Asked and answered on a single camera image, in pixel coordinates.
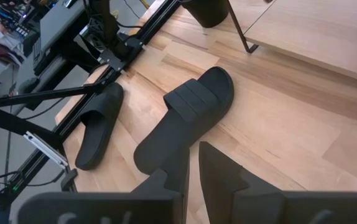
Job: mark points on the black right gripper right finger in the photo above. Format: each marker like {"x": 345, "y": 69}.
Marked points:
{"x": 222, "y": 180}

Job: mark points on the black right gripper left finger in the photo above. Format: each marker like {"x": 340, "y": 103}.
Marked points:
{"x": 178, "y": 186}

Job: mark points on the black slide sandal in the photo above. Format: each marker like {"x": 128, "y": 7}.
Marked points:
{"x": 181, "y": 124}
{"x": 97, "y": 133}

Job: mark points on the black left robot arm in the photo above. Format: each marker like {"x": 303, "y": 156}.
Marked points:
{"x": 110, "y": 25}

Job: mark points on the black-framed wooden shoe shelf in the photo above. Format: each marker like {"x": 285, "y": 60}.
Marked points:
{"x": 306, "y": 31}

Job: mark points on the black plant pot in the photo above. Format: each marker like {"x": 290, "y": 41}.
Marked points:
{"x": 206, "y": 12}

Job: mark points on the dark side desk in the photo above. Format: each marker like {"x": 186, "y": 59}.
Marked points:
{"x": 60, "y": 21}

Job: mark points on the black aluminium table frame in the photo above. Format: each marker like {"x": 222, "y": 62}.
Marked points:
{"x": 41, "y": 96}

